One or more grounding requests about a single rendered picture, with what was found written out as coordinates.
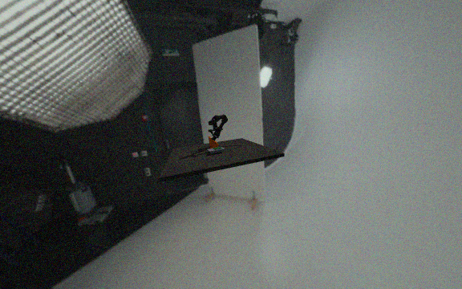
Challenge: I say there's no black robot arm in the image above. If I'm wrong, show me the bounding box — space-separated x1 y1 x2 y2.
209 114 228 141

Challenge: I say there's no grey switch panel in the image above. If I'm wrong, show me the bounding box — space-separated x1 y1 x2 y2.
207 147 225 153

